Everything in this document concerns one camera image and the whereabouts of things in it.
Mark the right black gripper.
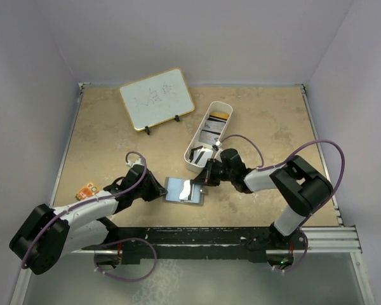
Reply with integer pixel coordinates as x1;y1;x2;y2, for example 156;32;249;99
192;158;234;187

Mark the grey card holder wallet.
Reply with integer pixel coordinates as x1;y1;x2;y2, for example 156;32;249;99
164;177;207;206

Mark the white oblong plastic tray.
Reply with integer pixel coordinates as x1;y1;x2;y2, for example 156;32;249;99
184;101;233;173

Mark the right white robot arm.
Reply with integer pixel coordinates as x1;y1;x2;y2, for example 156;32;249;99
190;149;333;248

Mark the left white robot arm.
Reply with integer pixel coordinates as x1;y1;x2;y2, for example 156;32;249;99
9;165;167;275

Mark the orange card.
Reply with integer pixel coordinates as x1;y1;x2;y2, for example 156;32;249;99
76;182;99;201

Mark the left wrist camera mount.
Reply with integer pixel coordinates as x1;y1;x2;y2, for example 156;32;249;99
126;157;146;168

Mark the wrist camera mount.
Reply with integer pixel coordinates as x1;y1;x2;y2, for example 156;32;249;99
126;157;146;168
212;140;223;153

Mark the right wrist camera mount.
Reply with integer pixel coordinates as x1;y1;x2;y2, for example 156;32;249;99
212;140;223;153

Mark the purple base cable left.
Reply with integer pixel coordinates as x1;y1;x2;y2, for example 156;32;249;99
93;236;159;282

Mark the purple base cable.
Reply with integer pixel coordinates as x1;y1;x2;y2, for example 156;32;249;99
93;236;159;282
271;230;309;274

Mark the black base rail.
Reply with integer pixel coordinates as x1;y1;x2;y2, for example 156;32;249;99
83;227;307;264

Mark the small whiteboard wooden frame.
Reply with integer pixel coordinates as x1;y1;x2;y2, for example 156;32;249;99
119;67;195;132

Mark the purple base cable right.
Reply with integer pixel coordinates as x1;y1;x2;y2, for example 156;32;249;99
271;230;309;274

